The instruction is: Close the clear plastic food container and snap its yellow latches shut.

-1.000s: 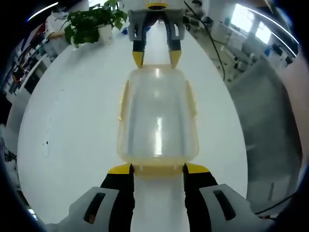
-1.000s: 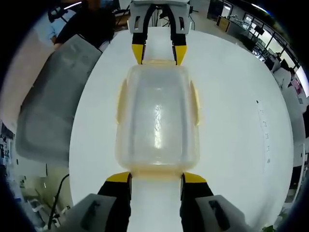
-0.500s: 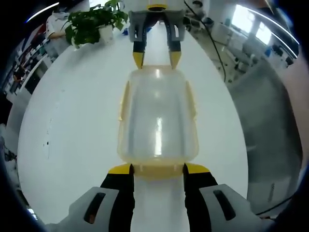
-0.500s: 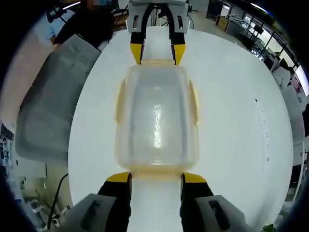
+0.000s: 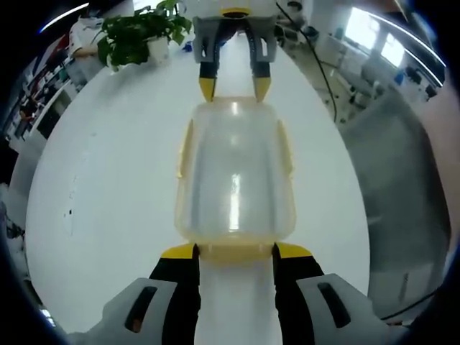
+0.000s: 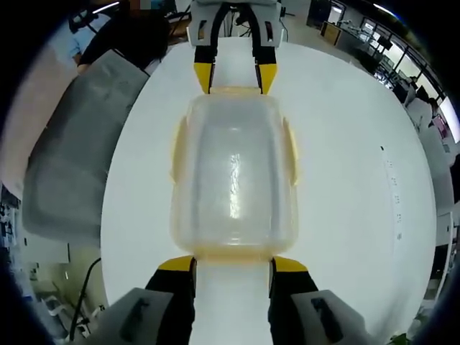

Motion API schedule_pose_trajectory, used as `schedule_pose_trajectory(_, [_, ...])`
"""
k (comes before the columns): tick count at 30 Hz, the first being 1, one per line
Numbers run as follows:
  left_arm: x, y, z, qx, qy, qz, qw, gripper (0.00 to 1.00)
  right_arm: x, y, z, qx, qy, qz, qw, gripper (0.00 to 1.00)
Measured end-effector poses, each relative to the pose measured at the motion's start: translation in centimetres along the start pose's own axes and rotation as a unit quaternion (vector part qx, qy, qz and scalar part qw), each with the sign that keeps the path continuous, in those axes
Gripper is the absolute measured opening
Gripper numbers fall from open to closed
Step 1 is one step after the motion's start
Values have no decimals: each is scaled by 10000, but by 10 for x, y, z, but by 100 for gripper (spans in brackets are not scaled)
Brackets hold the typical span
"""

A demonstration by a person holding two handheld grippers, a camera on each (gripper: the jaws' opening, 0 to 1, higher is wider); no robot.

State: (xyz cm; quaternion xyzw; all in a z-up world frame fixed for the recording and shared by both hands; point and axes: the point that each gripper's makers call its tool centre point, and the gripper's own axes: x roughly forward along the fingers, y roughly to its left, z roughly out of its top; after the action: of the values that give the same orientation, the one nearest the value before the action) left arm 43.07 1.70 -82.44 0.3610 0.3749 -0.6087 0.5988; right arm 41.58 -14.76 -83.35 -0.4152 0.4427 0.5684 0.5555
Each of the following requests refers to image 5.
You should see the green potted plant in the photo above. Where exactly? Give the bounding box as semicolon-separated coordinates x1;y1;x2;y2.
96;0;194;73

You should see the clear plastic buckle container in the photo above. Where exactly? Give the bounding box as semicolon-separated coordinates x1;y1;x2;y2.
174;96;298;262

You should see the ceiling light strip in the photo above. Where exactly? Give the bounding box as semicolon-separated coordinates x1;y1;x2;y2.
354;6;449;68
38;2;91;34

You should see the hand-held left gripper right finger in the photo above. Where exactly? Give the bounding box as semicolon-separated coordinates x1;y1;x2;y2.
271;241;400;345

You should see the black cable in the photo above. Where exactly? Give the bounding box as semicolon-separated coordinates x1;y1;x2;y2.
275;0;339;125

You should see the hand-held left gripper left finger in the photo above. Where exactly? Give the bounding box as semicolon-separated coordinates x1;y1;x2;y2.
68;242;202;345

